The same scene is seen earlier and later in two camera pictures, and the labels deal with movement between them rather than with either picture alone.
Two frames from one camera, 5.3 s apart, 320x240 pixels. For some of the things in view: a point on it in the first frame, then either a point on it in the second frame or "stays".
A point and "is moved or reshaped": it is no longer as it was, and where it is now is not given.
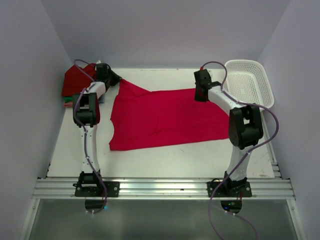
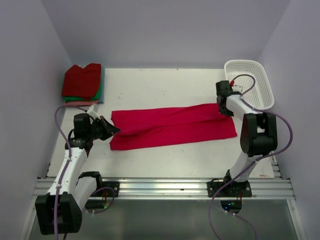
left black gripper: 116,78 → 109,130
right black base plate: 229,189 stays
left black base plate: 112,188 stays
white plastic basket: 246,82 stays
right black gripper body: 197,97 → 225,111
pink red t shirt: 140,119 is moved or reshaped
